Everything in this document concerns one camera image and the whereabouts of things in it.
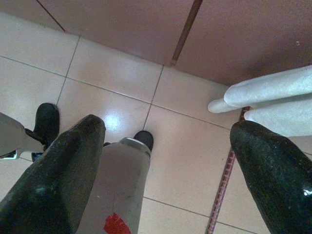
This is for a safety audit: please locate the silver right robot leg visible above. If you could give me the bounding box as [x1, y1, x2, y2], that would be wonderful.
[75, 136, 152, 234]

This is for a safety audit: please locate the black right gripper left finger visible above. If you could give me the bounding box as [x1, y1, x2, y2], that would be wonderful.
[0, 114, 106, 234]

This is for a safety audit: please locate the white fabric object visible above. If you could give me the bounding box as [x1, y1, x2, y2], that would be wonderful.
[207, 64, 312, 156]

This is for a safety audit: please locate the silver left robot leg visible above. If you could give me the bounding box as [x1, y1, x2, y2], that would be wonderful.
[0, 111, 47, 163]

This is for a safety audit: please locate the black left robot foot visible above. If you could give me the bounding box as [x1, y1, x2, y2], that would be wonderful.
[24, 102, 60, 149]

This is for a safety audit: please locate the brown cabinet door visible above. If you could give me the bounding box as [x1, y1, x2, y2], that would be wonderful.
[36, 0, 195, 66]
[0, 0, 66, 33]
[175, 0, 312, 86]

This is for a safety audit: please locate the red patterned strip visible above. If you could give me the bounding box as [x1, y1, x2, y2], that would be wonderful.
[206, 106, 252, 234]

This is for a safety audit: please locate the black robot foot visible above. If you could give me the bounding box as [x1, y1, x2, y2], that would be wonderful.
[24, 102, 60, 149]
[133, 130, 155, 152]

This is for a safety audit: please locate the silver robot leg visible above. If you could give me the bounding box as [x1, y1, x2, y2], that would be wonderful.
[0, 111, 47, 163]
[75, 136, 152, 234]

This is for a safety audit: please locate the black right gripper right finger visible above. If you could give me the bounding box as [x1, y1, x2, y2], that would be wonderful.
[230, 120, 312, 234]

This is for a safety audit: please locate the black right robot foot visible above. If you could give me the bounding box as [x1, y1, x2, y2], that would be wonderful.
[133, 130, 155, 152]

